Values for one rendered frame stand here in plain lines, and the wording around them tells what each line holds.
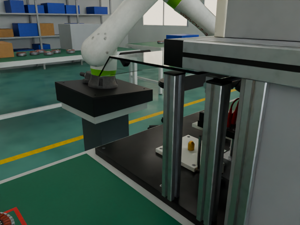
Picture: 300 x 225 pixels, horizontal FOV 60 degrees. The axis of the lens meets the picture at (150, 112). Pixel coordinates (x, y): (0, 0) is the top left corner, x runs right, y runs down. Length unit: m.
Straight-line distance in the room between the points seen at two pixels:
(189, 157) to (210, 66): 0.39
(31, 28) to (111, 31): 5.77
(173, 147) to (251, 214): 0.19
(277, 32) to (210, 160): 0.24
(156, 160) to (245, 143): 0.38
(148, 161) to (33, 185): 0.30
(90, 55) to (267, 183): 0.86
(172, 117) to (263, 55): 0.22
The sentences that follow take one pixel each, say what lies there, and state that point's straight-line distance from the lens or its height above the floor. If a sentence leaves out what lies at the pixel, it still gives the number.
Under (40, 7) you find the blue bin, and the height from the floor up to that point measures 1.41.
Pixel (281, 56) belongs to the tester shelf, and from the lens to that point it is 0.36.
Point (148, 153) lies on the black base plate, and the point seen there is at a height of 0.77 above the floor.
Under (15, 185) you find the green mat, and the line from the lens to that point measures 0.77.
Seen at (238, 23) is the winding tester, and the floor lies 1.14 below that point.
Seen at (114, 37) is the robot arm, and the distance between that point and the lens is 1.10.
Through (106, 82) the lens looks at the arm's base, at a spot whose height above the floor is 0.86.
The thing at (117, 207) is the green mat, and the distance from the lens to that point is 0.63.
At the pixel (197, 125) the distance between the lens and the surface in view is 0.71.
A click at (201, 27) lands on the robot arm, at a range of 1.29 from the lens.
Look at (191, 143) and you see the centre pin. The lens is 0.78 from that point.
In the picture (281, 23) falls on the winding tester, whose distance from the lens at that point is 0.48.
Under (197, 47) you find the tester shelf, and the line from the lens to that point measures 0.43.
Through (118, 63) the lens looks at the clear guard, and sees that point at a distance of 0.68.
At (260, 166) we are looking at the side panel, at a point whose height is 0.94.
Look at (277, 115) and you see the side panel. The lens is 0.39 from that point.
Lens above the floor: 1.15
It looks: 20 degrees down
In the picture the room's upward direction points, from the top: straight up
